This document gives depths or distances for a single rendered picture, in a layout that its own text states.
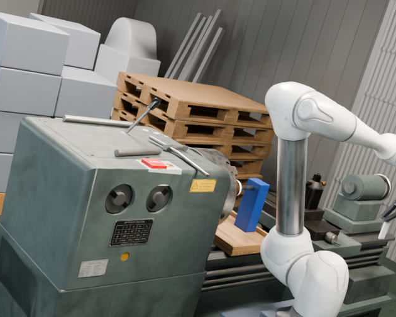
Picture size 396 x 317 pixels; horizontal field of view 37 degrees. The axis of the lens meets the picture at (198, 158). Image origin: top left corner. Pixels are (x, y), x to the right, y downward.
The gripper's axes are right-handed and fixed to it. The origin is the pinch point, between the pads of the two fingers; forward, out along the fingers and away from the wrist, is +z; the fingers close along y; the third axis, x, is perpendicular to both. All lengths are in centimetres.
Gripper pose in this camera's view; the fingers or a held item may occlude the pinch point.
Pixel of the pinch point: (395, 244)
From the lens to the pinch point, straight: 237.6
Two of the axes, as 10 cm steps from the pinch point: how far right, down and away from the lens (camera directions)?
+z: -2.7, 9.3, 2.5
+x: 8.1, 0.8, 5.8
